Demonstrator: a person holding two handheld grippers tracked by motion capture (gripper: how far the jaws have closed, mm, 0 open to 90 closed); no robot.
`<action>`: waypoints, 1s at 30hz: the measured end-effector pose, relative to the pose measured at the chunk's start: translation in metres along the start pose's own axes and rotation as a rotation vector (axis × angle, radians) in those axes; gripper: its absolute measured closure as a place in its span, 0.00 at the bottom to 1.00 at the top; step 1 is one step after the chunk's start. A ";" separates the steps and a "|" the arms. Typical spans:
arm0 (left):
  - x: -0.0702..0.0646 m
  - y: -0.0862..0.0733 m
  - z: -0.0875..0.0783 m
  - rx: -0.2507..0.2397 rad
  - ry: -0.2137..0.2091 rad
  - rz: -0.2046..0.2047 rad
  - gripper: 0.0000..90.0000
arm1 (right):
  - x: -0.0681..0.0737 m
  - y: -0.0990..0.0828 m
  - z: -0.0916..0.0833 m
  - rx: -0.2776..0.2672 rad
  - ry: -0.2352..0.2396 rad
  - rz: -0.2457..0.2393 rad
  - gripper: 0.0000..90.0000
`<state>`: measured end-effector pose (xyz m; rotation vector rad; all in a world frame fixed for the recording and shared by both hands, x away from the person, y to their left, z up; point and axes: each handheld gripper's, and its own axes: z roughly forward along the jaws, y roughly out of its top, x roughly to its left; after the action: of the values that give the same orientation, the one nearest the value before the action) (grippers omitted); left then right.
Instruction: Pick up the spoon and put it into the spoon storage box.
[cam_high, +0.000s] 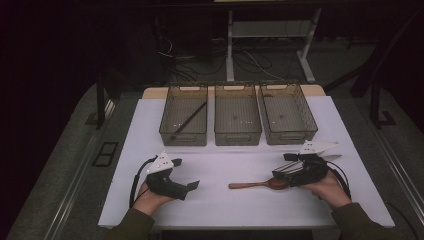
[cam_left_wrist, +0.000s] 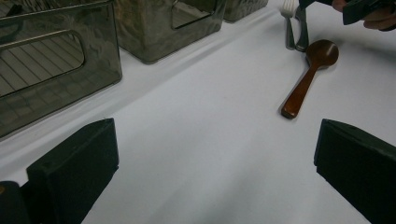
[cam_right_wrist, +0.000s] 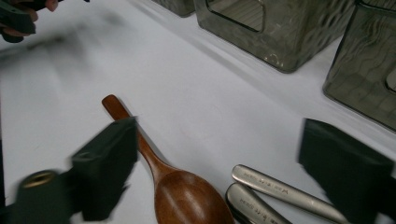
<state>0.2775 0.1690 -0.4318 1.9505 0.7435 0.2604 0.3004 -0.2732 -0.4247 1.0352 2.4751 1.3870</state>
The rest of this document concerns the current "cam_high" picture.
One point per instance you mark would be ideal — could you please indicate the person's left hand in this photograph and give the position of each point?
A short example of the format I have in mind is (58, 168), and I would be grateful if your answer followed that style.
(148, 201)

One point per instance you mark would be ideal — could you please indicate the metal fork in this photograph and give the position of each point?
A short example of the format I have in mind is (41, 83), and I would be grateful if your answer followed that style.
(289, 167)

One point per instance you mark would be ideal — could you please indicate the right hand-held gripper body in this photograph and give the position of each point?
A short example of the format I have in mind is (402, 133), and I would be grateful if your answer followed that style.
(310, 173)

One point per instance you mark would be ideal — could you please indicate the smoky transparent plastic bin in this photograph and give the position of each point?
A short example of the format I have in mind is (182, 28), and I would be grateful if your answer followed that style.
(286, 115)
(185, 100)
(237, 116)

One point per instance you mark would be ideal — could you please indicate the person's right hand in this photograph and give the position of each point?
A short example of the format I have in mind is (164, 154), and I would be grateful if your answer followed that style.
(333, 193)

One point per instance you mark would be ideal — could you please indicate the brown wooden spoon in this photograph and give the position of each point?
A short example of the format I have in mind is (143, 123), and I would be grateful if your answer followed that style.
(253, 184)

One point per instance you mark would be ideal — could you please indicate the metal floor rail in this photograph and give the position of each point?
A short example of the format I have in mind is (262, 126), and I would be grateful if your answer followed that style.
(400, 170)
(71, 186)

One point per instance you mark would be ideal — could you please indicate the black chopstick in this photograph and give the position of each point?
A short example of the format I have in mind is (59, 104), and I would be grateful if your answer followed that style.
(190, 120)

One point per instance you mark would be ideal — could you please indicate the black metal stand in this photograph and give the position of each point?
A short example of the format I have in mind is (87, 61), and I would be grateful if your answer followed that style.
(375, 106)
(100, 103)

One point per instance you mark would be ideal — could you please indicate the black floor socket panel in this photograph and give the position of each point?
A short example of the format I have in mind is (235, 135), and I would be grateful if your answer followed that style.
(105, 154)

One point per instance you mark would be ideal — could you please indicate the white table mat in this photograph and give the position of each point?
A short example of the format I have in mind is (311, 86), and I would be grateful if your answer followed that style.
(213, 206)

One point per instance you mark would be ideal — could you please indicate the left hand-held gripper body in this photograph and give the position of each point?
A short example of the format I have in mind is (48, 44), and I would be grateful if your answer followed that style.
(165, 186)

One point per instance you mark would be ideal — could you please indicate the white metal desk frame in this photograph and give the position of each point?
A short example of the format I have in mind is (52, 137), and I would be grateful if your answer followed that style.
(230, 50)

